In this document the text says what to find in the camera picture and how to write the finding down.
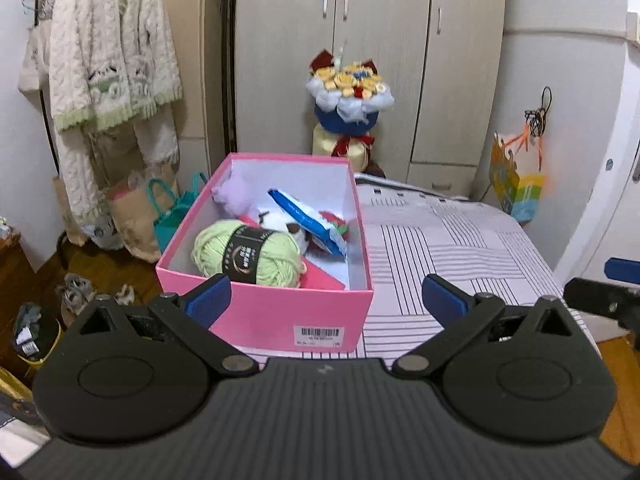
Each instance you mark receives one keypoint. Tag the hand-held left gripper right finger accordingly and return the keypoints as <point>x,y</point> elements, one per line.
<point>442,297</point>

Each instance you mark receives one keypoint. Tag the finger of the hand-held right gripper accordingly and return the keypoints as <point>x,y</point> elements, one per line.
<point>625,269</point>
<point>600,300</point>

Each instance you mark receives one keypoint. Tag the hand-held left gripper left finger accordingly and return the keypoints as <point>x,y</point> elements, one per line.
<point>210,300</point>

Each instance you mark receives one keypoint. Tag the light green yarn ball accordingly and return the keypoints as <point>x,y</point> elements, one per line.
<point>215,250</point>

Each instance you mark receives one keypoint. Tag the pink cardboard box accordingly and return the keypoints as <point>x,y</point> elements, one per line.
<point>270,320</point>

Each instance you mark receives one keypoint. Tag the purple plush toy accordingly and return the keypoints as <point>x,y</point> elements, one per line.
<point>235,195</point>

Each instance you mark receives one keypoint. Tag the red envelope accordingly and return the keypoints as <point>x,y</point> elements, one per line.
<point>320,277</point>

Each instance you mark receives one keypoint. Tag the blue and white packet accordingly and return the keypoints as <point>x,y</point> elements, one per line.
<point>305,220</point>

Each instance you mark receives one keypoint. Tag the red strawberry plush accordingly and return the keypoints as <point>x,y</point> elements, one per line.
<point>335,222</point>

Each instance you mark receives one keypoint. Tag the striped bed sheet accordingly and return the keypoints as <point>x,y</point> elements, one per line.
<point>450,240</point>

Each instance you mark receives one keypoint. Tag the white door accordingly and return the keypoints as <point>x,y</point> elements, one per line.
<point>615,200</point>

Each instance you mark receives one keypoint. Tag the white shoe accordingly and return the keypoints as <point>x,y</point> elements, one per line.
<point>75,292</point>
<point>125,294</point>

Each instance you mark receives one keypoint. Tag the teal gift bag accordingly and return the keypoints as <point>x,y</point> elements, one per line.
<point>172,215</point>

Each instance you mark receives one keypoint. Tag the white plush cat toy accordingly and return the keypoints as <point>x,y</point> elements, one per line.
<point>280,225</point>

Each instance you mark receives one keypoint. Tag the brown paper bag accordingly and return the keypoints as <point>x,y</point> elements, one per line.
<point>135,220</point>

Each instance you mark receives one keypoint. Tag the colourful gift bag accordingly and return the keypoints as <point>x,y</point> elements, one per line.
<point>520,195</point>

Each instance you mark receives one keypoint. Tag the yellow trash bin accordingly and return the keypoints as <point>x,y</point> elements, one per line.
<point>30,355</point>

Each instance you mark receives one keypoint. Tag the yellow flower bouquet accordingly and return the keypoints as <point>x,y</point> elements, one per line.
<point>350,105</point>

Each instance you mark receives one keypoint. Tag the beige tall cabinet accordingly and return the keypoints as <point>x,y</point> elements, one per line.
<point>195,60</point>

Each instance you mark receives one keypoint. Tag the beige wardrobe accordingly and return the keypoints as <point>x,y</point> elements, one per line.
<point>375,20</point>

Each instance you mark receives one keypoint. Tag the beige hanging garment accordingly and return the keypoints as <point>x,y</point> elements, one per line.
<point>32,65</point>

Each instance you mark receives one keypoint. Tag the wall light switch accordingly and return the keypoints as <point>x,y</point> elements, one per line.
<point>634,26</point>

